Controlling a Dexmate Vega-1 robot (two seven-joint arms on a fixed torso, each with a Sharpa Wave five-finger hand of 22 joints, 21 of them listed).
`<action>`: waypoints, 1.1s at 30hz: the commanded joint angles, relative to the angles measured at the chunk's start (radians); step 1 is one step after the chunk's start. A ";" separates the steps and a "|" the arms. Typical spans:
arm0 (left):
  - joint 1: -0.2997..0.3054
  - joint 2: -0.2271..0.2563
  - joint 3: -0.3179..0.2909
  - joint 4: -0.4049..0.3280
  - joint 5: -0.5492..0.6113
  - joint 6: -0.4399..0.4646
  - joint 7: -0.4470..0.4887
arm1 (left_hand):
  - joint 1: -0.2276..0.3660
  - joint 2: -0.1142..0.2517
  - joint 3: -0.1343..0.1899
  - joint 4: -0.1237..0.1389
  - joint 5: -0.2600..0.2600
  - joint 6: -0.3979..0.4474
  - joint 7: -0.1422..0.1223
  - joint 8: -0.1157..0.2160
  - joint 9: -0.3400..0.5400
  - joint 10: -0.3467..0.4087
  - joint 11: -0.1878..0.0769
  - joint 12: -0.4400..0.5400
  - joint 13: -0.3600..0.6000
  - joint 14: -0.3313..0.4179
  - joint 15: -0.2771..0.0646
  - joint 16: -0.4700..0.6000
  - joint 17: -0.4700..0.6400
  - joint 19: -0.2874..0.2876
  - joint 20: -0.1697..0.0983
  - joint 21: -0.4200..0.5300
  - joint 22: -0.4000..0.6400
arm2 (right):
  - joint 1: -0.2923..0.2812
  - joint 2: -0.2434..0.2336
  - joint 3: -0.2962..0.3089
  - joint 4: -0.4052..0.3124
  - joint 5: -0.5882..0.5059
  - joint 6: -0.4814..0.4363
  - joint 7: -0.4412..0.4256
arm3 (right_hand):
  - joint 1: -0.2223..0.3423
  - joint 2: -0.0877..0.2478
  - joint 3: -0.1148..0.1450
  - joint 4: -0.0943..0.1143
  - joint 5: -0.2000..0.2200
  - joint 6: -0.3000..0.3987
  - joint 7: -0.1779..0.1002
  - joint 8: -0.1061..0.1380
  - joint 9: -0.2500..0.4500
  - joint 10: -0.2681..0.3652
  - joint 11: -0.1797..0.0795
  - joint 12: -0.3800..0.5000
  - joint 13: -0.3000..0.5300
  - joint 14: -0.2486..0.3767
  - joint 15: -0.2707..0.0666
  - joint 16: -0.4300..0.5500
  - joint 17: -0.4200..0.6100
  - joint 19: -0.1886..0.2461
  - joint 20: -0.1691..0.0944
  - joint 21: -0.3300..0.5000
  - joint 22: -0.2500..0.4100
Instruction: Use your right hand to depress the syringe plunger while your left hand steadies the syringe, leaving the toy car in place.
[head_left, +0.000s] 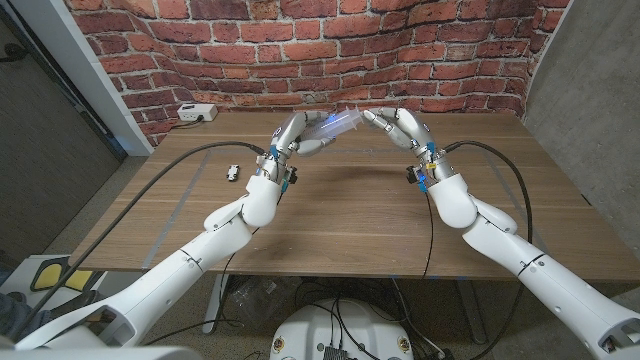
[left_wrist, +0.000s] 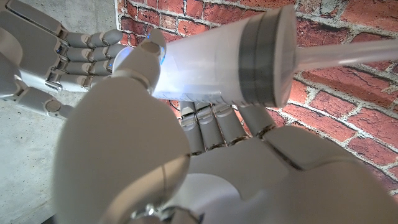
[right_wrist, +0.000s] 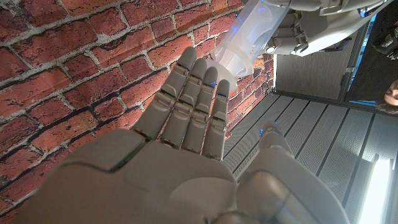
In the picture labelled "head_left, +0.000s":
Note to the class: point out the dark grey door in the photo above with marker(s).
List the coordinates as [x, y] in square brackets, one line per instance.
[45, 165]

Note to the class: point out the white power strip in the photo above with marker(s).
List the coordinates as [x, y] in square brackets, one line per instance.
[196, 112]

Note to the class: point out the small white toy car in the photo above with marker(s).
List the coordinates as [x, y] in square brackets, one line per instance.
[233, 173]

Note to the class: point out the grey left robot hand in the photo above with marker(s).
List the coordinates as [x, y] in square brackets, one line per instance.
[292, 132]

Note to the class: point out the white door frame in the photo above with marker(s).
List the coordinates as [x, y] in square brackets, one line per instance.
[75, 60]

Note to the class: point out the grey metal table leg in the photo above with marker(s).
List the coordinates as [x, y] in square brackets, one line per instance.
[471, 310]
[216, 305]

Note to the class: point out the white robot torso base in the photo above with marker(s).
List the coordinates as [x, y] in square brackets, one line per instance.
[345, 325]

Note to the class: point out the yellow and black floor pedal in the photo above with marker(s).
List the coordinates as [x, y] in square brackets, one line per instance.
[47, 276]

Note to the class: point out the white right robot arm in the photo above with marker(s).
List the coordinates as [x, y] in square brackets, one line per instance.
[505, 245]

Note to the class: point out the white floor plate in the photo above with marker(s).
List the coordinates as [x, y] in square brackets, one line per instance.
[17, 270]

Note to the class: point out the person's leg in jeans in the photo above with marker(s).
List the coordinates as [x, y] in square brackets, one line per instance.
[20, 317]

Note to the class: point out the clear plastic bag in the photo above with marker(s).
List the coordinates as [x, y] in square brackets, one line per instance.
[260, 300]

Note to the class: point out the printed red brick backdrop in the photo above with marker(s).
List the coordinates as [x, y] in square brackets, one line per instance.
[300, 50]

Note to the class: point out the large clear plastic syringe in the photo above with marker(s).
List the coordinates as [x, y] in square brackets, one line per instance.
[345, 121]

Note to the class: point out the grey tape outline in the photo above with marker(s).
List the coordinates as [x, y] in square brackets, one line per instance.
[360, 149]

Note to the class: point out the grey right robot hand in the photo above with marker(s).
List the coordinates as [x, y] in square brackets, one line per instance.
[410, 130]

